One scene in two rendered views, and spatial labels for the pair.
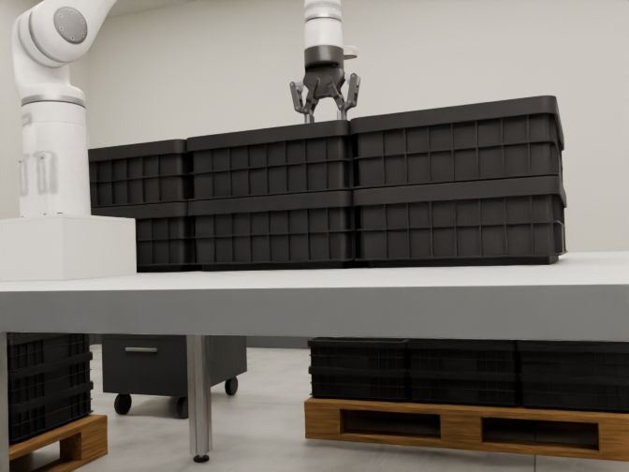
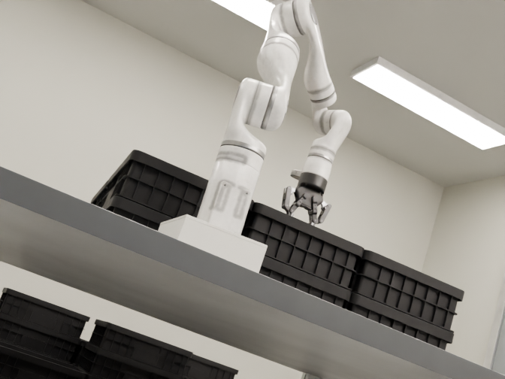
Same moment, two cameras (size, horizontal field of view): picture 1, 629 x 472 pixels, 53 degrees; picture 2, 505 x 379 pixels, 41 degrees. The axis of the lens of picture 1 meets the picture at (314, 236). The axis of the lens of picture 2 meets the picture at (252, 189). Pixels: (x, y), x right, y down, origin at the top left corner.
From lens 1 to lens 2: 1.18 m
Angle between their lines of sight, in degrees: 41
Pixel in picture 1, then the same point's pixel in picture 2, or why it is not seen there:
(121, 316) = (432, 360)
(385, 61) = (64, 88)
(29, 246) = (234, 256)
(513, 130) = (442, 300)
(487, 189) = (424, 326)
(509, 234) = not seen: hidden behind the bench
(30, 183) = (228, 204)
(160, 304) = (452, 362)
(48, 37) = (280, 116)
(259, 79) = not seen: outside the picture
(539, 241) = not seen: hidden behind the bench
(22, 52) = (246, 107)
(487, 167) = (425, 313)
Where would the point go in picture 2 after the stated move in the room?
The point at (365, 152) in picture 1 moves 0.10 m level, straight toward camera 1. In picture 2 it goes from (367, 273) to (400, 277)
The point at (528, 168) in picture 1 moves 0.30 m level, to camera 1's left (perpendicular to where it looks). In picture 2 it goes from (445, 324) to (375, 283)
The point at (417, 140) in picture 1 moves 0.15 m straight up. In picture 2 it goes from (397, 281) to (413, 224)
